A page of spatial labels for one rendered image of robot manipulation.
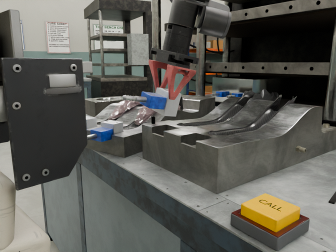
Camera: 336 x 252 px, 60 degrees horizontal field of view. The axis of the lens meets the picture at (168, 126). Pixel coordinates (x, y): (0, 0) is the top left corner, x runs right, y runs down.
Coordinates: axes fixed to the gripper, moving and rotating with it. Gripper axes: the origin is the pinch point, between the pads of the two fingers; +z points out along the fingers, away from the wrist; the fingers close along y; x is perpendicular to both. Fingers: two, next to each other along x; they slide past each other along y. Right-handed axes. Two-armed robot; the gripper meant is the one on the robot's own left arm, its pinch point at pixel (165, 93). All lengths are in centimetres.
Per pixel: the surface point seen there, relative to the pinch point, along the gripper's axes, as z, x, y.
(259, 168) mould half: 10.1, -13.1, -20.3
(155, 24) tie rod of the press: -25, -67, 115
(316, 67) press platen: -17, -77, 8
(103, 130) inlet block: 13.7, 6.9, 13.3
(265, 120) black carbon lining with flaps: 1.8, -24.1, -11.1
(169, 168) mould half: 15.6, -0.7, -6.5
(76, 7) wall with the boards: -68, -209, 696
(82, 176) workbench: 42, -2, 42
